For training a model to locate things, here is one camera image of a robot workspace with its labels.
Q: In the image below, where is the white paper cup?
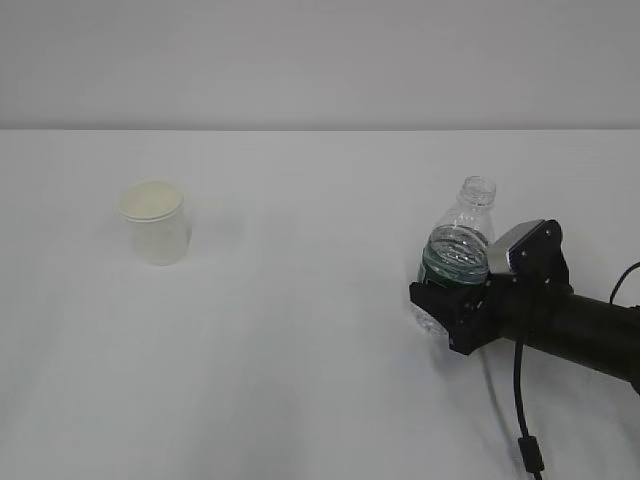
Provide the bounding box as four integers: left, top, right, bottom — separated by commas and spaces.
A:
119, 180, 190, 266

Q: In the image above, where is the clear water bottle green label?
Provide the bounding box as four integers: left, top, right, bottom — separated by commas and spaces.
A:
410, 175, 498, 337

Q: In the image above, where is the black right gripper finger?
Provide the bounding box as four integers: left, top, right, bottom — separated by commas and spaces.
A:
409, 282, 483, 350

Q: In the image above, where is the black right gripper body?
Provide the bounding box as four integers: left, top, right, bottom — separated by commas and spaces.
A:
447, 280, 573, 355

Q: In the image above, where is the black right camera cable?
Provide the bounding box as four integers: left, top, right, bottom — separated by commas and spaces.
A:
509, 259, 640, 480

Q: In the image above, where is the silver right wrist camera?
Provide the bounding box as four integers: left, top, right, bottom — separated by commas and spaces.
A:
487, 219, 570, 285

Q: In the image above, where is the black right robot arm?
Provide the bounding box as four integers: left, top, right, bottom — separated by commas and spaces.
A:
409, 279, 639, 390

